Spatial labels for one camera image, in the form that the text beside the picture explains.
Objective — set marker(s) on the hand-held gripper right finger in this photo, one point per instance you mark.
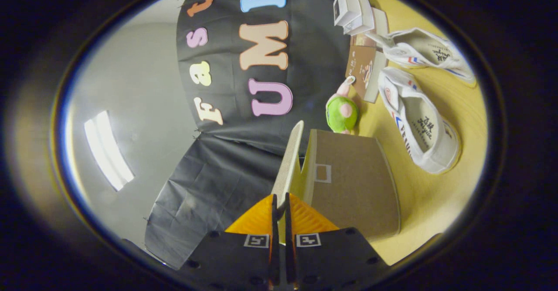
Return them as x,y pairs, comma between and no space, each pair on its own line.
288,238

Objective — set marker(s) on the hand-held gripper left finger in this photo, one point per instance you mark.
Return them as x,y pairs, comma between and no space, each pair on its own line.
276,238

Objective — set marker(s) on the brown cardboard storage box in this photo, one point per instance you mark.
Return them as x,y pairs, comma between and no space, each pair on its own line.
353,186

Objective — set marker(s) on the white canvas shoe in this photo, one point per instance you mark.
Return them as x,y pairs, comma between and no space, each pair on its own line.
425,49
420,130

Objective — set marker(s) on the black backdrop cloth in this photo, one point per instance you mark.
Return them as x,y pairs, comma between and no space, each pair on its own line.
244,151

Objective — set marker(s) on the green and pink plush toy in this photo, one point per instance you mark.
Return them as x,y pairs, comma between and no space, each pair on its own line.
341,112

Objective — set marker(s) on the brown book with picture cover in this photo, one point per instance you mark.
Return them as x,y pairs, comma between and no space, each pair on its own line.
362,69

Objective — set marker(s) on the ceiling light panel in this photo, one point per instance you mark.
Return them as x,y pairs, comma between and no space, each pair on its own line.
108,149

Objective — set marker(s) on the brown book with patterned cover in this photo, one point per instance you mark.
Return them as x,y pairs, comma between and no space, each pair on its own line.
378,25

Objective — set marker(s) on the grey and white book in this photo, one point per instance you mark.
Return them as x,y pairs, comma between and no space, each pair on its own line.
366,18

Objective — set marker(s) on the thick white book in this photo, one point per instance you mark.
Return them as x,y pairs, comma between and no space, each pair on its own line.
346,5

